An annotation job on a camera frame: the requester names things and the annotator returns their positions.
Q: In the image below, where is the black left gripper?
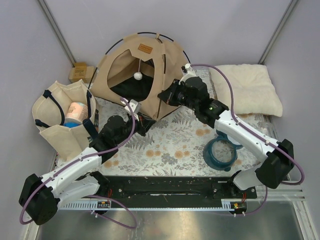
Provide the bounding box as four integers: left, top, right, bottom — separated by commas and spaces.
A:
115, 112, 156, 146

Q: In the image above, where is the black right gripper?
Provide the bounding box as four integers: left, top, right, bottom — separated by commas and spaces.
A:
158, 78, 198, 111

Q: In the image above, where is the beige fabric pet tent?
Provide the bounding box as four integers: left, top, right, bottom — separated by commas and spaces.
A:
90, 31, 191, 121

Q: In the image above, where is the black tent pole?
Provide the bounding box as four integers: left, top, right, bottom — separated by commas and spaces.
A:
87, 31, 160, 89
156, 33, 191, 64

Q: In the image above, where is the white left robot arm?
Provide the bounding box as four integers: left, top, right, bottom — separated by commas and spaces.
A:
18, 114, 155, 226

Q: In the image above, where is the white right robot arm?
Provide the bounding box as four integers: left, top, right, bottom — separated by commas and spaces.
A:
158, 76, 295, 198

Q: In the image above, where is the white pompom toy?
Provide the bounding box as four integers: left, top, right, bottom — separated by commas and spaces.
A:
133, 72, 143, 81

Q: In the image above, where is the floral patterned mat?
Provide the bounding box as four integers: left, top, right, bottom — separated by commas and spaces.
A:
74, 68, 275, 178

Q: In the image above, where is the cream canvas tote bag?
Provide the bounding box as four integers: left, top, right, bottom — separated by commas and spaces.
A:
32, 80, 99, 161

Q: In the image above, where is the cardboard box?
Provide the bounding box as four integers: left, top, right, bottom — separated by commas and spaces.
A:
68, 62, 96, 84

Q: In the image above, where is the white fluffy pillow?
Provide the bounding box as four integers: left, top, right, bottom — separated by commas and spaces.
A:
217, 64, 283, 117

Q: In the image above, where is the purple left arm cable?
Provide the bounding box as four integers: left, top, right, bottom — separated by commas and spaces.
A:
19, 97, 138, 230

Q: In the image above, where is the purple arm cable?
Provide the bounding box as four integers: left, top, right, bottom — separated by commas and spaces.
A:
188, 63, 306, 217
19, 97, 138, 230

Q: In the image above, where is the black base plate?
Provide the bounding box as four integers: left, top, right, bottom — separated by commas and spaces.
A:
96, 176, 257, 210

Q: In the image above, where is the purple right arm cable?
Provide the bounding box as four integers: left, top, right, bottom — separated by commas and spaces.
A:
188, 63, 306, 217

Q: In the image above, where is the white slotted cable duct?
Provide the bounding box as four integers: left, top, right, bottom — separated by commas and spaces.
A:
60, 199, 111, 211

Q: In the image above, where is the aluminium frame post left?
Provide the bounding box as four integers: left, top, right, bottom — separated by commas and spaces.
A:
36, 0, 76, 67

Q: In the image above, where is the aluminium frame post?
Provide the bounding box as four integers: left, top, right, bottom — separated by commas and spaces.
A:
36, 0, 76, 67
258, 0, 301, 65

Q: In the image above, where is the aluminium frame post right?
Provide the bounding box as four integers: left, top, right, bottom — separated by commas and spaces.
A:
258, 0, 301, 65

